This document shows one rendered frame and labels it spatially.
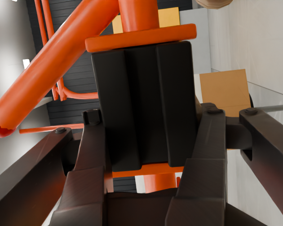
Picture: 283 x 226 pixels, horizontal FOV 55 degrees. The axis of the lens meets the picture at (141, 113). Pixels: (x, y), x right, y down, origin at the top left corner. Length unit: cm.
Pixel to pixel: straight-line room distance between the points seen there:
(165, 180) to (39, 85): 10
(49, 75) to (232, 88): 203
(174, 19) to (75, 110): 591
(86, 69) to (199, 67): 512
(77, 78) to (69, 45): 1108
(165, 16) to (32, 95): 731
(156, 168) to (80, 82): 1109
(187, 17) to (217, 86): 549
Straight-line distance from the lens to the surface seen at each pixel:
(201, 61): 756
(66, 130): 16
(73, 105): 1145
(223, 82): 218
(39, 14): 883
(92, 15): 18
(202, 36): 756
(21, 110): 21
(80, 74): 1117
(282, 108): 244
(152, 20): 16
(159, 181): 18
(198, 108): 16
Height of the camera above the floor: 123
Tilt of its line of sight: 6 degrees up
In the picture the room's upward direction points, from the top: 96 degrees counter-clockwise
